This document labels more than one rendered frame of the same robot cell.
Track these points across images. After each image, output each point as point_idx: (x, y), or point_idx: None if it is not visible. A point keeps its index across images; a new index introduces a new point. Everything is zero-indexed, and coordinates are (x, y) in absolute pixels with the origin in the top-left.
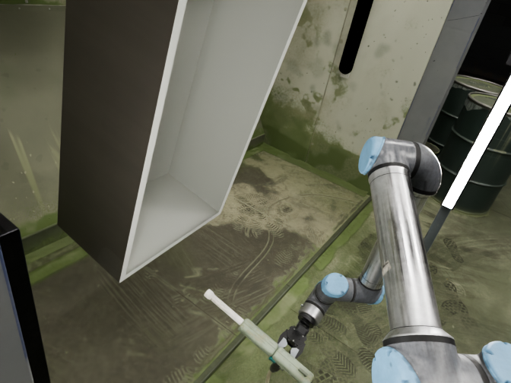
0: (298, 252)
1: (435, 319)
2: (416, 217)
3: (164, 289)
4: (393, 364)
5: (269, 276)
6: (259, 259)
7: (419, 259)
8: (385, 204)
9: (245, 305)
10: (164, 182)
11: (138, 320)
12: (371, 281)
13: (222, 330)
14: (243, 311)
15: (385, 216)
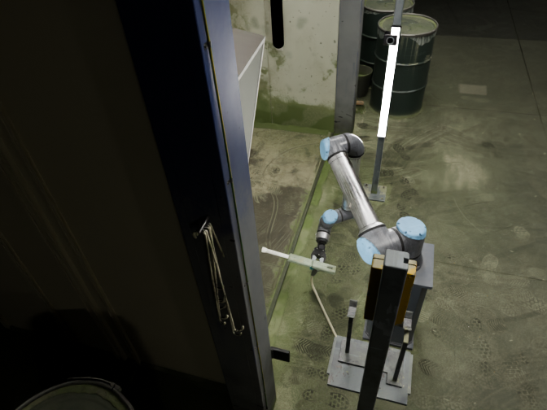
0: (297, 199)
1: (374, 219)
2: (356, 176)
3: None
4: (363, 243)
5: (286, 224)
6: (274, 215)
7: (362, 196)
8: (340, 175)
9: (280, 247)
10: None
11: None
12: (348, 207)
13: (273, 268)
14: (280, 252)
15: (342, 181)
